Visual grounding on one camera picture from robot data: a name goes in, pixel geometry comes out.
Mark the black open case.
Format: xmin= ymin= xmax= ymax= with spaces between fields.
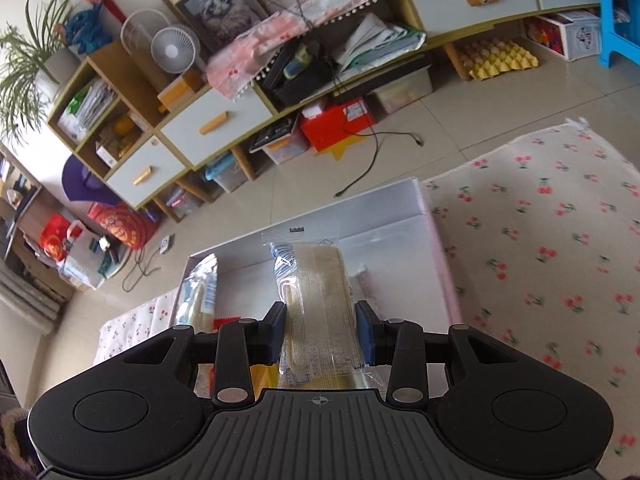
xmin=260 ymin=40 xmax=336 ymax=106

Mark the cherry print cloth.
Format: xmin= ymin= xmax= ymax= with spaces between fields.
xmin=100 ymin=122 xmax=640 ymax=466

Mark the round red bag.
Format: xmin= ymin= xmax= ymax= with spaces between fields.
xmin=89 ymin=202 xmax=161 ymax=251

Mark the stack of papers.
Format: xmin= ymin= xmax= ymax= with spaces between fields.
xmin=57 ymin=80 xmax=118 ymax=141

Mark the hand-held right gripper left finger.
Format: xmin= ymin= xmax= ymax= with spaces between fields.
xmin=120 ymin=301 xmax=288 ymax=408

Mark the framed raccoon picture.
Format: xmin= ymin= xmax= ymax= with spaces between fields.
xmin=161 ymin=0 xmax=271 ymax=56

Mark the blue plastic stool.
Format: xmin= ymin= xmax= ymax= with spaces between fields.
xmin=597 ymin=0 xmax=640 ymax=68

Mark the white toy box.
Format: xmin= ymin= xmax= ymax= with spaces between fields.
xmin=524 ymin=10 xmax=601 ymax=61

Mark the pile of papers and bags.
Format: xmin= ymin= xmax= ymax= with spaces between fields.
xmin=335 ymin=12 xmax=427 ymax=68

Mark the pink cloth cabinet cover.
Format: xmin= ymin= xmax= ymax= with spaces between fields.
xmin=206 ymin=0 xmax=476 ymax=103

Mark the small white desk fan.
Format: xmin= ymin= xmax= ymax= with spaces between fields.
xmin=150 ymin=26 xmax=202 ymax=73

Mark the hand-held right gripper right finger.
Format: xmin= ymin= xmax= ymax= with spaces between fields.
xmin=354 ymin=300 xmax=531 ymax=406

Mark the wooden cabinet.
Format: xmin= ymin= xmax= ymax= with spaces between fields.
xmin=47 ymin=0 xmax=606 ymax=211

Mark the orange cardboard box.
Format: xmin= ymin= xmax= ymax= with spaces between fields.
xmin=157 ymin=70 xmax=206 ymax=111

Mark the purple hat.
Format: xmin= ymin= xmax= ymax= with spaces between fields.
xmin=61 ymin=155 xmax=118 ymax=206

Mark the red and white shopping bag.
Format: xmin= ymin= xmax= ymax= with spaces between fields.
xmin=37 ymin=212 xmax=108 ymax=291

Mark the blue plush toy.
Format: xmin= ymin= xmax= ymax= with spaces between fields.
xmin=65 ymin=2 xmax=113 ymax=53

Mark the yellow egg tray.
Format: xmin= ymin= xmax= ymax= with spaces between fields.
xmin=457 ymin=40 xmax=540 ymax=82

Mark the clear packet with blue print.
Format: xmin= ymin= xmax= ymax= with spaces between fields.
xmin=172 ymin=254 xmax=221 ymax=333

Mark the pink cardboard box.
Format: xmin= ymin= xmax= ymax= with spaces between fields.
xmin=170 ymin=176 xmax=463 ymax=361

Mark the small clear storage bin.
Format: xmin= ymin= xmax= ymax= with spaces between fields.
xmin=162 ymin=185 xmax=203 ymax=221

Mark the clear bin with black frame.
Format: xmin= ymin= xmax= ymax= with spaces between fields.
xmin=248 ymin=120 xmax=311 ymax=166

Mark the green potted plant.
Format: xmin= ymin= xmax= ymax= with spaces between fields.
xmin=0 ymin=0 xmax=83 ymax=146

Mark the blue lid storage bin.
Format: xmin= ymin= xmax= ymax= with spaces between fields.
xmin=205 ymin=152 xmax=250 ymax=192

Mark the long clear wafer packet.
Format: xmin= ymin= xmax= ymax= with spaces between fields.
xmin=261 ymin=225 xmax=391 ymax=391

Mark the white wire fan guard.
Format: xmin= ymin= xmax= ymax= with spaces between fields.
xmin=120 ymin=8 xmax=171 ymax=56

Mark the black cable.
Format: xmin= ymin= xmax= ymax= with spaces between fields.
xmin=334 ymin=131 xmax=425 ymax=198

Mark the red cardboard box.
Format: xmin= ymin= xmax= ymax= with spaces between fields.
xmin=299 ymin=97 xmax=376 ymax=153

